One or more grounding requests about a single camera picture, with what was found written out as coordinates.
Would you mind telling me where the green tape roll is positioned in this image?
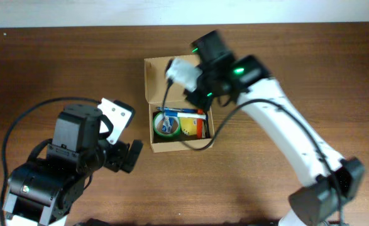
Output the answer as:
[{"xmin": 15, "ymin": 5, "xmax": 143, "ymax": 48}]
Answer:
[{"xmin": 153, "ymin": 112, "xmax": 181, "ymax": 138}]

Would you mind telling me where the white blue staples box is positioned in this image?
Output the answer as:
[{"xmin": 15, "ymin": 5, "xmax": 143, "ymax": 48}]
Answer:
[{"xmin": 162, "ymin": 116, "xmax": 175, "ymax": 134}]

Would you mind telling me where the white blue marker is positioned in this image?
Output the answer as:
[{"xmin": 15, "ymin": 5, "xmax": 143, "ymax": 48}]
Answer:
[{"xmin": 165, "ymin": 110, "xmax": 206, "ymax": 120}]

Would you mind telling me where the blue ballpoint pen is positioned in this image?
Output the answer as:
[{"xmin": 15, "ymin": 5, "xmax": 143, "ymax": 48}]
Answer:
[{"xmin": 157, "ymin": 107, "xmax": 198, "ymax": 113}]

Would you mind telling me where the yellow sticky note pad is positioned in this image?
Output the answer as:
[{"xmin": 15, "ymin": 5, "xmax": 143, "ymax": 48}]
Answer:
[{"xmin": 179, "ymin": 117, "xmax": 197, "ymax": 136}]

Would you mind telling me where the brown cardboard box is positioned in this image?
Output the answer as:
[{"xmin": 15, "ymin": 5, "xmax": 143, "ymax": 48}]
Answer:
[{"xmin": 144, "ymin": 55, "xmax": 215, "ymax": 153}]

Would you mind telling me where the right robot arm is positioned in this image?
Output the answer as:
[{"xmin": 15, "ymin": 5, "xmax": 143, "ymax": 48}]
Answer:
[{"xmin": 187, "ymin": 31, "xmax": 365, "ymax": 225}]

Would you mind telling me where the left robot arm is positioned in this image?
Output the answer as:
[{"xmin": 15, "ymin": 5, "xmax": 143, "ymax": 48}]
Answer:
[{"xmin": 0, "ymin": 99, "xmax": 143, "ymax": 225}]

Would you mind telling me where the left black cable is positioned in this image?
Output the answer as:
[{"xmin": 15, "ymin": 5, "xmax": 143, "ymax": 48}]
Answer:
[{"xmin": 0, "ymin": 97, "xmax": 114, "ymax": 226}]

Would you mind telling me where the black cable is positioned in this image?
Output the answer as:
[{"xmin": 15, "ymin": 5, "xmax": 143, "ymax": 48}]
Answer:
[
  {"xmin": 162, "ymin": 80, "xmax": 345, "ymax": 226},
  {"xmin": 0, "ymin": 97, "xmax": 114, "ymax": 226}
]

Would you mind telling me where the right black cable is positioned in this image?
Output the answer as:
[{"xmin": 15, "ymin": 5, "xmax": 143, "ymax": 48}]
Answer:
[{"xmin": 162, "ymin": 80, "xmax": 345, "ymax": 226}]

